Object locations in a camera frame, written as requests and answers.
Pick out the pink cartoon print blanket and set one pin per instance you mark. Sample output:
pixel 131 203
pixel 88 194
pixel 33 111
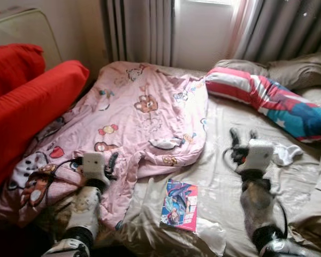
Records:
pixel 144 112

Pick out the colourful comic book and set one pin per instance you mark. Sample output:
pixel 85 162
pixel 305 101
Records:
pixel 179 205

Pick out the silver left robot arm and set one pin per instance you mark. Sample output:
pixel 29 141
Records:
pixel 83 214

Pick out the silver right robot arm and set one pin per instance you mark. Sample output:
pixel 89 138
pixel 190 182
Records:
pixel 259 209

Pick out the white sock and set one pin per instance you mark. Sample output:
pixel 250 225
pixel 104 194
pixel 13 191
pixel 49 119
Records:
pixel 284 154

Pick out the red white blue bolster pillow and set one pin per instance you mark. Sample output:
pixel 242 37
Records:
pixel 273 101

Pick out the folded beige duvet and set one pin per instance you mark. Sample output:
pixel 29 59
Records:
pixel 315 203

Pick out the red cushion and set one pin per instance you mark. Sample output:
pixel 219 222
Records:
pixel 32 118
pixel 13 67

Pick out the grey striped curtain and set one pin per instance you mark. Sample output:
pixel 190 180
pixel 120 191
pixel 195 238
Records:
pixel 139 29
pixel 289 27

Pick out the white quilted mattress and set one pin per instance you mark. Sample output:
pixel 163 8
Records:
pixel 27 32

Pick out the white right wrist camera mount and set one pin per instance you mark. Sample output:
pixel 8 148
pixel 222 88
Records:
pixel 258 155

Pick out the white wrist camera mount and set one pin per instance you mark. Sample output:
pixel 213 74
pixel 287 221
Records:
pixel 93 163
pixel 258 155

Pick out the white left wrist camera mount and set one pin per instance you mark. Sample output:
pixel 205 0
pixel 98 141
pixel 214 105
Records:
pixel 93 163

